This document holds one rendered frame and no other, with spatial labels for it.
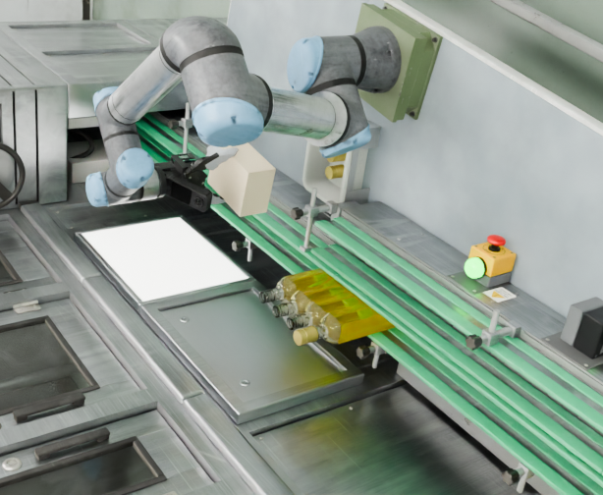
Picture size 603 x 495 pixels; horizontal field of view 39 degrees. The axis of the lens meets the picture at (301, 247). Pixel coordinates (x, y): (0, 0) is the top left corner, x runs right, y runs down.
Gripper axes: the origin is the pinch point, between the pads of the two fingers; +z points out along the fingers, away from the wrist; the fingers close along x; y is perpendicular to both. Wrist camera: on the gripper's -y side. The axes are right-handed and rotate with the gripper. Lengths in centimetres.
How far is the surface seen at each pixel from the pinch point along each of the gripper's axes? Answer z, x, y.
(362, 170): 32.6, -2.1, -8.1
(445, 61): 36, -37, -21
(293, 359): 1.4, 29.3, -34.9
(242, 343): -6.0, 30.9, -24.2
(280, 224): 17.4, 17.3, 0.6
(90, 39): 13, 17, 120
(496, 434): 16, 13, -82
